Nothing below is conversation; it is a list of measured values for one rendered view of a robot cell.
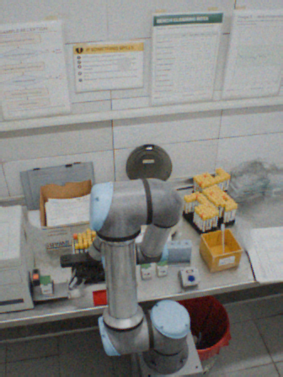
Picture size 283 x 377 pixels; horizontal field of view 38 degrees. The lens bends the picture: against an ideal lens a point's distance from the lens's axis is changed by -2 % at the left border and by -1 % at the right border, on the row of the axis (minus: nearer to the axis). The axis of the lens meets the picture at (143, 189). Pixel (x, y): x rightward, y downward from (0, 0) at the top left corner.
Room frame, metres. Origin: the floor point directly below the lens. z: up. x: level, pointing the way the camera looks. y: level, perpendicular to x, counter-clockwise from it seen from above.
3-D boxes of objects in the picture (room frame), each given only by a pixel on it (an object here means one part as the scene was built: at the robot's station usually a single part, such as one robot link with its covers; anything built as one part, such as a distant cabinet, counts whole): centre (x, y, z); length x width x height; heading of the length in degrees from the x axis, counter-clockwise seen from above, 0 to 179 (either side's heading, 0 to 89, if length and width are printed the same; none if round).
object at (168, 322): (0.70, -0.07, 1.12); 0.13 x 0.12 x 0.14; 101
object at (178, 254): (1.17, -0.15, 0.92); 0.10 x 0.07 x 0.10; 93
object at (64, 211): (1.38, 0.34, 0.95); 0.29 x 0.25 x 0.15; 11
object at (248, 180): (1.66, -0.52, 0.97); 0.26 x 0.17 x 0.19; 115
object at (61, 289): (0.97, 0.39, 0.92); 0.21 x 0.07 x 0.05; 101
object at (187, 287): (1.07, -0.18, 0.92); 0.13 x 0.07 x 0.08; 11
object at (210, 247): (1.18, -0.32, 0.93); 0.13 x 0.13 x 0.10; 16
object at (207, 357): (1.18, -0.24, 0.22); 0.38 x 0.37 x 0.44; 101
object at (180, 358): (0.70, -0.07, 1.00); 0.15 x 0.15 x 0.10
